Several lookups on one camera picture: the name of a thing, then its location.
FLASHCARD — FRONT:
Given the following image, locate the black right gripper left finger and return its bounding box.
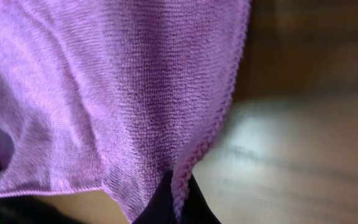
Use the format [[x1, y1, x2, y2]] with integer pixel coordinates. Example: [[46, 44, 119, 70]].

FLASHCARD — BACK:
[[132, 170, 177, 224]]

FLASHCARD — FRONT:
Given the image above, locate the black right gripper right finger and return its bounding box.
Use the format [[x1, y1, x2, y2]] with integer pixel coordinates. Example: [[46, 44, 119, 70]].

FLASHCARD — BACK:
[[180, 175, 221, 224]]

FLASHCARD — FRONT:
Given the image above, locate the purple microfiber cloth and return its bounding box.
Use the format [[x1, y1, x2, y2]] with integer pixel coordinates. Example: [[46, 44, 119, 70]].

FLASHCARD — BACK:
[[0, 0, 250, 221]]

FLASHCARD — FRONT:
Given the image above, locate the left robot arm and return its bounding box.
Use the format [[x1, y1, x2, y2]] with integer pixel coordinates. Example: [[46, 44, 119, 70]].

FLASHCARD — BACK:
[[0, 158, 81, 224]]

